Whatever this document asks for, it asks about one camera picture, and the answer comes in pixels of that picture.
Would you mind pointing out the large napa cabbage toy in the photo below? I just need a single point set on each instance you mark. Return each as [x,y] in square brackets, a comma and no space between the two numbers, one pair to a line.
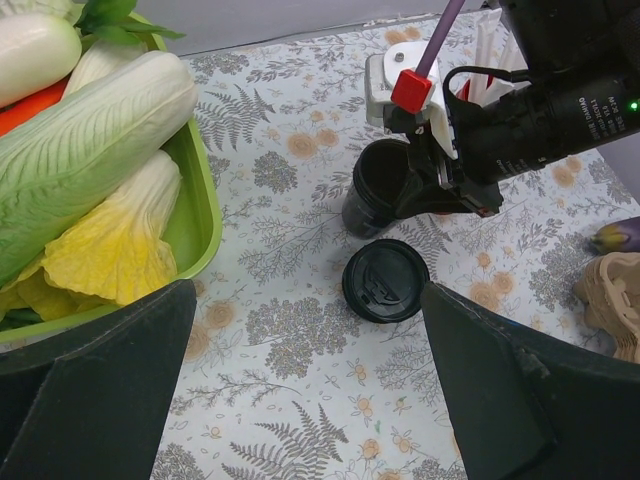
[59,165]

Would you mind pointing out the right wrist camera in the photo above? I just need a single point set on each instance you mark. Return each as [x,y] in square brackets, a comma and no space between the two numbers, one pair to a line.
[391,80]

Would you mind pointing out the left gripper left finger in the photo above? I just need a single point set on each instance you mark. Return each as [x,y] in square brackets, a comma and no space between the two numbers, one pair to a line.
[91,403]

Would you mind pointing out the black coffee cup lid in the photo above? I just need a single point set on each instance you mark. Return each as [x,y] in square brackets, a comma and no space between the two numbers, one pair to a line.
[383,282]

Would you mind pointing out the yellow leaf cabbage toy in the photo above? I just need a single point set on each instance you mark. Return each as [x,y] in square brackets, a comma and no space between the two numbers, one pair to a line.
[113,255]

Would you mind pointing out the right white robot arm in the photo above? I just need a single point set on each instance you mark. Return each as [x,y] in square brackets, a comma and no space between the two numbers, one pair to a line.
[579,89]

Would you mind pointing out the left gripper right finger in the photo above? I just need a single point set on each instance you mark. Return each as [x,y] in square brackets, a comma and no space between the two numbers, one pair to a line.
[525,405]

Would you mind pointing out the purple toy eggplant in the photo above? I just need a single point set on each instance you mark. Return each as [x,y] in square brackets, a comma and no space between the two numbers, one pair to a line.
[620,236]

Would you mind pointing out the orange carrot toy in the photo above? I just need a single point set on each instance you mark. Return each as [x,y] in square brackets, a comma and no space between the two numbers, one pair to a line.
[23,110]

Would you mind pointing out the green bok choy toy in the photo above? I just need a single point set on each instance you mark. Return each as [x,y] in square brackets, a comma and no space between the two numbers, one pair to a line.
[112,21]

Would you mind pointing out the cardboard cup carrier tray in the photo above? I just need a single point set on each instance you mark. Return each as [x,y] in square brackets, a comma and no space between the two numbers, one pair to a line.
[609,289]

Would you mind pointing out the white wrapped straws bundle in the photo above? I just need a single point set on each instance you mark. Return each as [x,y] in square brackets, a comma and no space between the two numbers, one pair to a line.
[484,88]

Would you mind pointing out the black coffee cups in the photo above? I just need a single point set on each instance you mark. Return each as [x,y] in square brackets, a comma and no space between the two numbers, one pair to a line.
[379,175]

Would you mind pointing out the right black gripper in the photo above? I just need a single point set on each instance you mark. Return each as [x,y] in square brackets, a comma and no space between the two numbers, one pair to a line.
[434,182]

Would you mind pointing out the green vegetable tray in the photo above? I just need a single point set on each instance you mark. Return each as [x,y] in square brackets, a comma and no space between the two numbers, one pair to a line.
[193,230]

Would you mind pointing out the red straw holder cup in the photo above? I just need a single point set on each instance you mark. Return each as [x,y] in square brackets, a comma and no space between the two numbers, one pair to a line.
[463,93]

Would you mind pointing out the floral table mat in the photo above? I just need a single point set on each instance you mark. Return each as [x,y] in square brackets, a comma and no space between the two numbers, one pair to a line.
[280,380]

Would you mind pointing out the white radish toy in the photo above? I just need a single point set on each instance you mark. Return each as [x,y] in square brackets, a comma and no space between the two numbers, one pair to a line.
[37,50]

